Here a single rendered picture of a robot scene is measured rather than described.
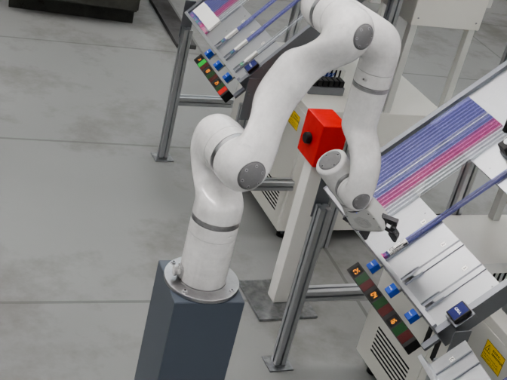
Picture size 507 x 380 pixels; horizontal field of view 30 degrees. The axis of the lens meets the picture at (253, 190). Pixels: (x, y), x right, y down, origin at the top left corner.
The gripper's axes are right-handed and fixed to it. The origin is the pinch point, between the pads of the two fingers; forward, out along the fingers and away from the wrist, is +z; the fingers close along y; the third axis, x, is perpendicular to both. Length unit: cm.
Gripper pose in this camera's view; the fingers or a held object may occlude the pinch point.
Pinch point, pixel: (380, 234)
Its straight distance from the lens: 257.8
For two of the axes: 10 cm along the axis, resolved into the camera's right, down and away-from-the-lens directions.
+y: 7.7, 0.4, -6.4
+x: 4.2, -7.9, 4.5
